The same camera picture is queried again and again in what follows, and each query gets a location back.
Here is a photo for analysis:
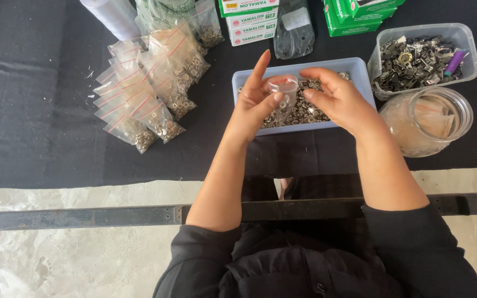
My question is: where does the person's left hand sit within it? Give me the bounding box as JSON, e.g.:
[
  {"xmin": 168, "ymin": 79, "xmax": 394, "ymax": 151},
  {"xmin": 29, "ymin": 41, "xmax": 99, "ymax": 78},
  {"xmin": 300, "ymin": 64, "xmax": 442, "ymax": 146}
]
[{"xmin": 225, "ymin": 50, "xmax": 285, "ymax": 144}]

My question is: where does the person's right hand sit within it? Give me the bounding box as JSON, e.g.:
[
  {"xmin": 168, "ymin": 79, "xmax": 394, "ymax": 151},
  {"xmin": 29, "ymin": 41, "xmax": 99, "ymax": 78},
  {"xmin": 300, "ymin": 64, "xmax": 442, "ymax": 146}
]
[{"xmin": 300, "ymin": 67, "xmax": 382, "ymax": 140}]

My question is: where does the small clear zip bag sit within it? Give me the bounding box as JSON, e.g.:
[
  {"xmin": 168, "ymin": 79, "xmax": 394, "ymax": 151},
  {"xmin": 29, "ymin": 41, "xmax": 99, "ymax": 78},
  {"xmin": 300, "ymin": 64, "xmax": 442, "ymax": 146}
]
[{"xmin": 267, "ymin": 74, "xmax": 300, "ymax": 126}]

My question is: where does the blue plastic tray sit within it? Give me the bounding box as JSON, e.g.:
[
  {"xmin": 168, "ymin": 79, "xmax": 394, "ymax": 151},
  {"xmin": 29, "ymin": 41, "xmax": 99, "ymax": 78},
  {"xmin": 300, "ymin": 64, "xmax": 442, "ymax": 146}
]
[{"xmin": 232, "ymin": 57, "xmax": 377, "ymax": 136}]

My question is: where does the heap of metal snap buttons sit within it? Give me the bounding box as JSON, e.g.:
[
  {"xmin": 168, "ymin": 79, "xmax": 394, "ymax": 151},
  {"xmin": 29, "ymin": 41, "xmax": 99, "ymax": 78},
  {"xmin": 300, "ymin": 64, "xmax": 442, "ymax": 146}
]
[{"xmin": 238, "ymin": 72, "xmax": 351, "ymax": 128}]

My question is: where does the white cardboard box red logo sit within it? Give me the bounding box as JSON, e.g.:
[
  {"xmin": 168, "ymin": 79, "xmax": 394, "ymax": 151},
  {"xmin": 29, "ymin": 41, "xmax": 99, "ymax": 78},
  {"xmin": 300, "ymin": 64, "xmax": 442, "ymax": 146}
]
[
  {"xmin": 228, "ymin": 18, "xmax": 278, "ymax": 39},
  {"xmin": 225, "ymin": 7, "xmax": 279, "ymax": 30},
  {"xmin": 230, "ymin": 28, "xmax": 277, "ymax": 47}
]

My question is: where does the heap of metal zipper pulls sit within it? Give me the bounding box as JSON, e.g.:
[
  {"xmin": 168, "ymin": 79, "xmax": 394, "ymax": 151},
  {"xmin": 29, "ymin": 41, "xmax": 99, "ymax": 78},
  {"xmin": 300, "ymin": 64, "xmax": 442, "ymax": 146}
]
[{"xmin": 372, "ymin": 35, "xmax": 469, "ymax": 93}]

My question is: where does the green cardboard box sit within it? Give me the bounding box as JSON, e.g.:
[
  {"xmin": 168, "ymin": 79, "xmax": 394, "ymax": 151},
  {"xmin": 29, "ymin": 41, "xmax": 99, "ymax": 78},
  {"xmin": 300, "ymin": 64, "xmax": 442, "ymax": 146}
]
[
  {"xmin": 347, "ymin": 0, "xmax": 406, "ymax": 18},
  {"xmin": 322, "ymin": 0, "xmax": 383, "ymax": 37},
  {"xmin": 333, "ymin": 0, "xmax": 398, "ymax": 24}
]

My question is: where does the clear jar with empty bags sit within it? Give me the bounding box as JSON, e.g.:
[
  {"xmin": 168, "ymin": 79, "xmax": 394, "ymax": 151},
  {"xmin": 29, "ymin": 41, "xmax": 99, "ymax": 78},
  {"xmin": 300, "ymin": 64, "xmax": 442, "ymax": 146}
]
[{"xmin": 379, "ymin": 87, "xmax": 474, "ymax": 158}]

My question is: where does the clear bag of black parts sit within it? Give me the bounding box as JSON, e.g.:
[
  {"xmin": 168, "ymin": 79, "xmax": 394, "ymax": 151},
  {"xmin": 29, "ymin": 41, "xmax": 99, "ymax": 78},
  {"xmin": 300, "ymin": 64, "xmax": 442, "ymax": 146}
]
[{"xmin": 273, "ymin": 0, "xmax": 316, "ymax": 60}]

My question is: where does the zip bag of dark snaps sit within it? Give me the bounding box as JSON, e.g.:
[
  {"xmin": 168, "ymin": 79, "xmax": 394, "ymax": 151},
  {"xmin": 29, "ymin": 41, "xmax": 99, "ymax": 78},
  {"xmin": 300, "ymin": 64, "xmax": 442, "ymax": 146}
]
[{"xmin": 190, "ymin": 0, "xmax": 225, "ymax": 49}]

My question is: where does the pile of filled zip bags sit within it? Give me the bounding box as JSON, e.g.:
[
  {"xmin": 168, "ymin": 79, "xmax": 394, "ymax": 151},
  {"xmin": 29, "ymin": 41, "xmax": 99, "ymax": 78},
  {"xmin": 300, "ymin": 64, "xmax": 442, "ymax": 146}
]
[{"xmin": 93, "ymin": 18, "xmax": 211, "ymax": 155}]

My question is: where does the green-edged white box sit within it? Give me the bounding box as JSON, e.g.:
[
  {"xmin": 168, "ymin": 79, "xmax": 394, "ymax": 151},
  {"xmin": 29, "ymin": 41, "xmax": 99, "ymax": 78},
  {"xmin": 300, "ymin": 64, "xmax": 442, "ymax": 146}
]
[{"xmin": 219, "ymin": 0, "xmax": 280, "ymax": 18}]

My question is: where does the purple lighter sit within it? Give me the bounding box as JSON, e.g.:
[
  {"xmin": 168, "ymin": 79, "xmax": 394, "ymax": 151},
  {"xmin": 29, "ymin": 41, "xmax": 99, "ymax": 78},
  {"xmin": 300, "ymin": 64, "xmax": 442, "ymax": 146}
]
[{"xmin": 444, "ymin": 50, "xmax": 467, "ymax": 78}]

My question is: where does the green patterned plastic bag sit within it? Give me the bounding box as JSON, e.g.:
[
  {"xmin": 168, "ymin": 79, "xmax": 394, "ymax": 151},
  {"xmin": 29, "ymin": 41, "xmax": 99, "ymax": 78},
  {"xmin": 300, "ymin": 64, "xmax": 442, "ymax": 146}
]
[{"xmin": 134, "ymin": 0, "xmax": 196, "ymax": 36}]

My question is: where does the clear plastic container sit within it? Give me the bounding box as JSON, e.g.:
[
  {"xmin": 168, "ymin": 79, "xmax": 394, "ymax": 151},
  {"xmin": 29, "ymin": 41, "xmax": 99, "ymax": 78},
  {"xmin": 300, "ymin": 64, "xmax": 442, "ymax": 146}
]
[{"xmin": 367, "ymin": 23, "xmax": 477, "ymax": 102}]

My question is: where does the person's black clothing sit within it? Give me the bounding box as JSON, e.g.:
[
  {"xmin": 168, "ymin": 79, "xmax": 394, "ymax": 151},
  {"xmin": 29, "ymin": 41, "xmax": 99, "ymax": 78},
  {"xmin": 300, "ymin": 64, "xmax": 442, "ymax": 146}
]
[{"xmin": 153, "ymin": 175, "xmax": 477, "ymax": 298}]

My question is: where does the white plastic roll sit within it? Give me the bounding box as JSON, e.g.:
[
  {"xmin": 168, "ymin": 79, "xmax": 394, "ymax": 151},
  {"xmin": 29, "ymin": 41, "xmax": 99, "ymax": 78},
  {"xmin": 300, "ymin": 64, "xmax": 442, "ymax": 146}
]
[{"xmin": 79, "ymin": 0, "xmax": 142, "ymax": 41}]

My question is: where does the dark metal bar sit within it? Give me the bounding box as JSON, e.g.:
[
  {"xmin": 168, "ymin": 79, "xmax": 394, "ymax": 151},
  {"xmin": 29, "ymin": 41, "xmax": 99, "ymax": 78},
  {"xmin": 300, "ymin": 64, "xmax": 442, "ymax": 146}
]
[{"xmin": 0, "ymin": 192, "xmax": 477, "ymax": 232}]

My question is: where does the black table cloth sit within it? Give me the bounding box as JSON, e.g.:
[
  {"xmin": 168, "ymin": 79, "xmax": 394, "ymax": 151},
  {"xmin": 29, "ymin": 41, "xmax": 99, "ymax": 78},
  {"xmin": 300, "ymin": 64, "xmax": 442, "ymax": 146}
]
[{"xmin": 0, "ymin": 0, "xmax": 477, "ymax": 192}]

